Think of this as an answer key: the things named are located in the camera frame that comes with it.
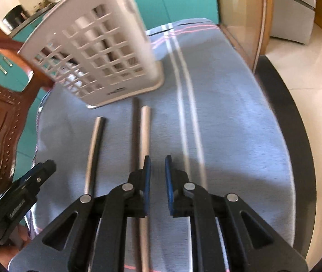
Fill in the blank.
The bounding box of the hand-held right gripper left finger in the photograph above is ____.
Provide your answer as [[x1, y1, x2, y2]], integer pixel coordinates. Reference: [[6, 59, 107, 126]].
[[8, 155, 152, 272]]

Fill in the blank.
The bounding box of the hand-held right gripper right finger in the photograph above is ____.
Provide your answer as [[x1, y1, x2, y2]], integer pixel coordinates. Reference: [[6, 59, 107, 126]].
[[165, 155, 309, 272]]

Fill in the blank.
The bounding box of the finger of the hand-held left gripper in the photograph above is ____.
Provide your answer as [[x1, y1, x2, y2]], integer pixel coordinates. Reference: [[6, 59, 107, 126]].
[[0, 160, 57, 244]]

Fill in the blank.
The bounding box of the silver black chopstick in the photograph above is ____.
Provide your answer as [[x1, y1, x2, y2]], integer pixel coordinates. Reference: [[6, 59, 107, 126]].
[[84, 116, 106, 197]]

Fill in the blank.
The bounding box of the dark brown chopstick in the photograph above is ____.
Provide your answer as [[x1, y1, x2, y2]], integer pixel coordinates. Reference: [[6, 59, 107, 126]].
[[130, 97, 143, 272]]

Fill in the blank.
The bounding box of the white plastic utensil basket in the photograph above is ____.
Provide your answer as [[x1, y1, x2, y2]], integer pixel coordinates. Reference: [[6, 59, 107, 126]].
[[17, 0, 165, 109]]

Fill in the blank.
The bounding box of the blue plaid cloth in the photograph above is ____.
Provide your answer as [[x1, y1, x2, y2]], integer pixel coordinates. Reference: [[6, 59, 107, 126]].
[[30, 18, 297, 272]]

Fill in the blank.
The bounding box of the black kitchen appliance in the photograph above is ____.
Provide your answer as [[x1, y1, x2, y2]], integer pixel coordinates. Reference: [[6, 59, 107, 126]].
[[2, 4, 28, 32]]

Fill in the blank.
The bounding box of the wooden framed glass sliding door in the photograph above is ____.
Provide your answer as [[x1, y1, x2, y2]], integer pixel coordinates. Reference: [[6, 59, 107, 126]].
[[213, 0, 275, 73]]

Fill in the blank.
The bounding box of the silver refrigerator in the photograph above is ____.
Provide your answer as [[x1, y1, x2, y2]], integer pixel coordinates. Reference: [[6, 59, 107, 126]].
[[270, 0, 317, 46]]

